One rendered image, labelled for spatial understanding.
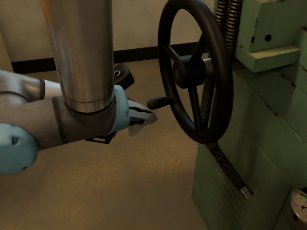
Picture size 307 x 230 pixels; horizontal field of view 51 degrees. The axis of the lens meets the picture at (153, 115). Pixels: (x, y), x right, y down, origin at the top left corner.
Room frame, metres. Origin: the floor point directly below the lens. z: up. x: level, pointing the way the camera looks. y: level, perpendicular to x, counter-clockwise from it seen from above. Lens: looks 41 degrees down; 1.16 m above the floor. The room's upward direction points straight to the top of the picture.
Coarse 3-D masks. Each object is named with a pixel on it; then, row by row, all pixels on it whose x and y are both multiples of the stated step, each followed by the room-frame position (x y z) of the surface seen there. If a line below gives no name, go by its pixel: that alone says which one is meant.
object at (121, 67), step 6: (120, 66) 0.52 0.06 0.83; (126, 66) 0.52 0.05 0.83; (114, 72) 0.50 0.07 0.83; (120, 72) 0.50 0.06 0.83; (126, 72) 0.50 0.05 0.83; (114, 78) 0.49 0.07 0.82; (120, 78) 0.49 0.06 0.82; (126, 78) 0.49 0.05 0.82; (132, 78) 0.49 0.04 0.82; (114, 84) 0.48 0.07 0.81; (120, 84) 0.48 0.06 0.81; (126, 84) 0.49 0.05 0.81
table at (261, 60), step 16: (224, 32) 0.58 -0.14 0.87; (304, 32) 0.52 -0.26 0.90; (240, 48) 0.52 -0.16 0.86; (272, 48) 0.51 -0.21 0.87; (288, 48) 0.51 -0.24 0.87; (304, 48) 0.50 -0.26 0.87; (256, 64) 0.48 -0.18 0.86; (272, 64) 0.49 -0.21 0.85; (288, 64) 0.50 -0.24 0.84; (304, 64) 0.49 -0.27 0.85
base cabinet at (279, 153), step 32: (256, 96) 0.58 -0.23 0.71; (256, 128) 0.56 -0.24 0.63; (288, 128) 0.48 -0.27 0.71; (256, 160) 0.53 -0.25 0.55; (288, 160) 0.45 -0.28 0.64; (192, 192) 0.79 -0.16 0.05; (224, 192) 0.61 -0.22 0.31; (256, 192) 0.50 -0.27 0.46; (288, 192) 0.42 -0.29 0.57; (224, 224) 0.57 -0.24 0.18; (256, 224) 0.46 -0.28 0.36
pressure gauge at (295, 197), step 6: (294, 192) 0.35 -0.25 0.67; (300, 192) 0.34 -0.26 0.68; (306, 192) 0.34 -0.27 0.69; (294, 198) 0.35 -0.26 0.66; (300, 198) 0.34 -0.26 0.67; (306, 198) 0.33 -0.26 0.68; (294, 204) 0.34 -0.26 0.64; (300, 204) 0.33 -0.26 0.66; (306, 204) 0.32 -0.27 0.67; (294, 210) 0.33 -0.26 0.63; (300, 210) 0.33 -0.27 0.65; (306, 210) 0.32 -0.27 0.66; (300, 216) 0.32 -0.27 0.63; (306, 216) 0.31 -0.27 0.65; (306, 222) 0.31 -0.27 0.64
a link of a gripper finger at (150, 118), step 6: (132, 114) 0.50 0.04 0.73; (138, 114) 0.50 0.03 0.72; (144, 114) 0.51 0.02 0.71; (150, 114) 0.52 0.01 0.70; (150, 120) 0.51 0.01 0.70; (156, 120) 0.53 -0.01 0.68; (132, 126) 0.50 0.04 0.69; (138, 126) 0.50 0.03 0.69; (144, 126) 0.51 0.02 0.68; (132, 132) 0.50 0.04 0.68; (138, 132) 0.50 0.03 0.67
